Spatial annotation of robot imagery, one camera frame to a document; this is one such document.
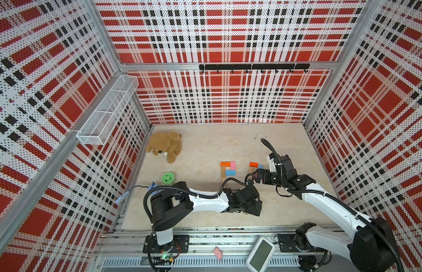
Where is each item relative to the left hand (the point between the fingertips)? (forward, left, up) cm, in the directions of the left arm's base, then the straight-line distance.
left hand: (254, 206), depth 83 cm
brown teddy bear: (+31, +46, +11) cm, 56 cm away
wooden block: (+20, +15, -1) cm, 25 cm away
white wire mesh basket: (+36, +84, +20) cm, 94 cm away
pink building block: (+24, +10, -1) cm, 26 cm away
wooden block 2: (+22, -1, -2) cm, 22 cm away
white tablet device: (-20, 0, +3) cm, 20 cm away
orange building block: (+26, +14, -3) cm, 30 cm away
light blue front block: (+20, +11, -2) cm, 23 cm away
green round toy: (+14, +46, +2) cm, 48 cm away
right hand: (+12, -4, +8) cm, 15 cm away
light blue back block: (+23, -7, -1) cm, 24 cm away
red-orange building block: (+26, -4, -4) cm, 27 cm away
